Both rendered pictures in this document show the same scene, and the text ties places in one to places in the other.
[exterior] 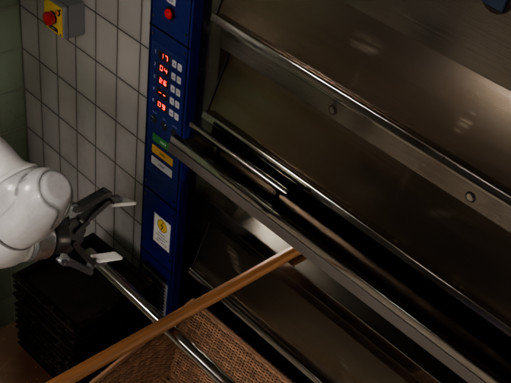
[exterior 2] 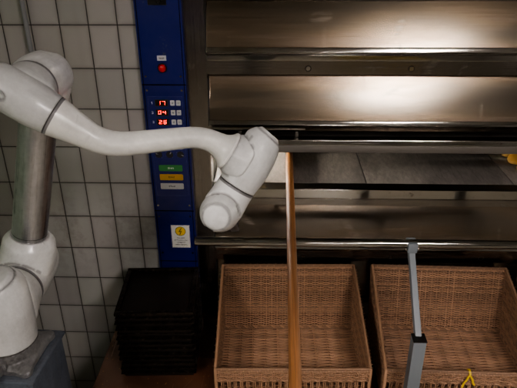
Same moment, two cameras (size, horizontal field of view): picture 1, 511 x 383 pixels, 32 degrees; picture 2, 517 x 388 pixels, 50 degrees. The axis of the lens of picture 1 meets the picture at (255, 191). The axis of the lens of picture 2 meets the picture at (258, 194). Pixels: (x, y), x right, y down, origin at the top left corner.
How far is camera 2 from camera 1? 135 cm
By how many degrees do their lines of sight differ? 35
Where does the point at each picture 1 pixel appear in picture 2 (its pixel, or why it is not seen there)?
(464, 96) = (392, 15)
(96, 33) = not seen: hidden behind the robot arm
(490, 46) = not seen: outside the picture
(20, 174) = (242, 137)
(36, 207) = (271, 148)
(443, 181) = (392, 69)
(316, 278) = (313, 187)
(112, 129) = (107, 192)
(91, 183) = (90, 249)
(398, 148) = (359, 66)
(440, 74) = (374, 11)
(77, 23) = not seen: hidden behind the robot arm
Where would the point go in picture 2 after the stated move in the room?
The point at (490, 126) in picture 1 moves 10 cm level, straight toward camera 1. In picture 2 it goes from (413, 22) to (433, 28)
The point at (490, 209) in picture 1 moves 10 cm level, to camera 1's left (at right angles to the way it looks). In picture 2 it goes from (424, 68) to (407, 73)
